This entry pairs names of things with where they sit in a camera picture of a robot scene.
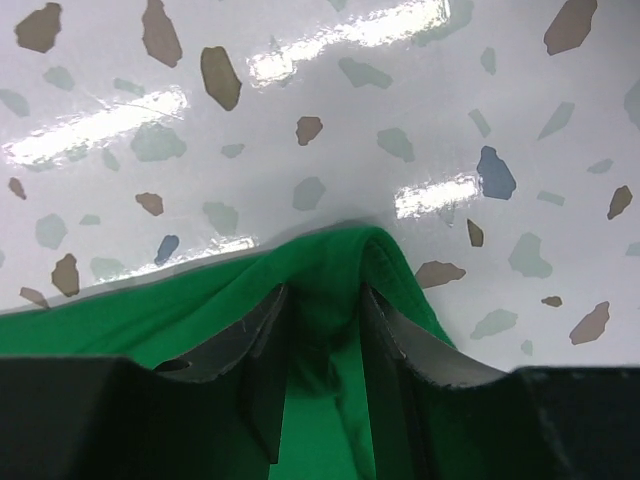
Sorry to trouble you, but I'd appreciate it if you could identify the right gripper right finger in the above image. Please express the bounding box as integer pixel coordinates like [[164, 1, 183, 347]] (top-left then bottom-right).
[[360, 286, 639, 479]]

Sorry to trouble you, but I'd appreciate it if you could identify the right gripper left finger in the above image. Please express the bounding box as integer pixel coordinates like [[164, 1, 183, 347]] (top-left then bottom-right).
[[1, 285, 290, 479]]

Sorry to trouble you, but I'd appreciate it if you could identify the green t-shirt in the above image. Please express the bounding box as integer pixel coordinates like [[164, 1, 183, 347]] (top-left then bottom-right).
[[1, 226, 446, 479]]

